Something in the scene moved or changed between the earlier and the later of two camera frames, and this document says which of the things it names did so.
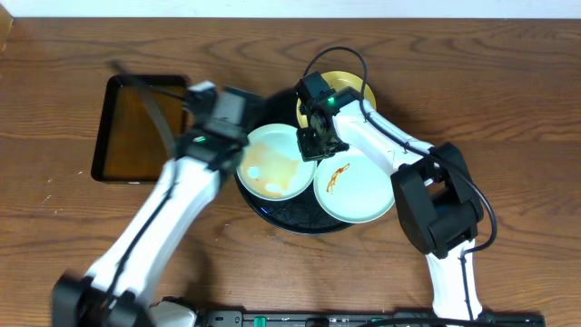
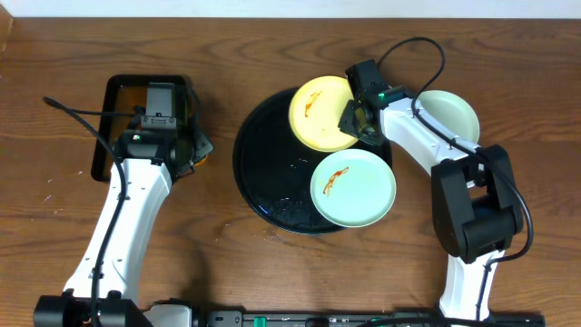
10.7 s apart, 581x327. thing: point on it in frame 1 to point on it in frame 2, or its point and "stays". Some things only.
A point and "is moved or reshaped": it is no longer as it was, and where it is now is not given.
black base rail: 363,319 stays
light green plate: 352,187 stays
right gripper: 313,148 to 356,117
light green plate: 271,165 to 453,112
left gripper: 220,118 to 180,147
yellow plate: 340,80 is moved or reshaped
